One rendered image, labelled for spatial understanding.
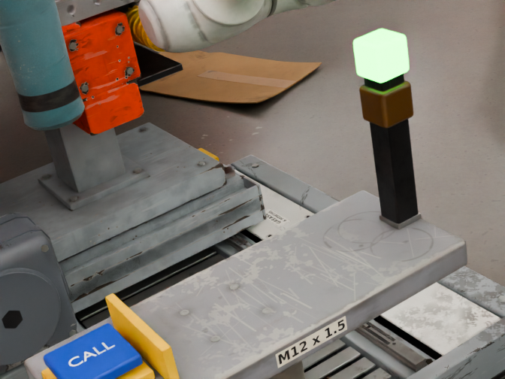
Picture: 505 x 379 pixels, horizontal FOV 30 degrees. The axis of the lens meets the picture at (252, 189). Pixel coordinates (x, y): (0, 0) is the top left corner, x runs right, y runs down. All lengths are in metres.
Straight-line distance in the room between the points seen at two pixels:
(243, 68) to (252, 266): 1.82
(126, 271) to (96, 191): 0.16
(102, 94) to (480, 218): 0.79
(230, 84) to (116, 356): 1.87
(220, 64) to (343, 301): 1.97
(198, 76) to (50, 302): 1.58
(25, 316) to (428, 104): 1.37
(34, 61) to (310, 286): 0.57
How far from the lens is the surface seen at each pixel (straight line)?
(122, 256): 1.66
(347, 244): 1.00
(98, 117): 1.52
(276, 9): 1.28
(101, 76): 1.51
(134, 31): 1.59
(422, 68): 2.60
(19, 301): 1.27
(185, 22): 1.19
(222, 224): 1.74
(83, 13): 1.49
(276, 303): 0.93
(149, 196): 1.68
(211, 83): 2.71
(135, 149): 1.87
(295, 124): 2.38
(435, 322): 1.49
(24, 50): 1.33
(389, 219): 1.02
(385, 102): 0.94
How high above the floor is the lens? 0.98
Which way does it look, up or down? 28 degrees down
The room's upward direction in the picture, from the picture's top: 11 degrees counter-clockwise
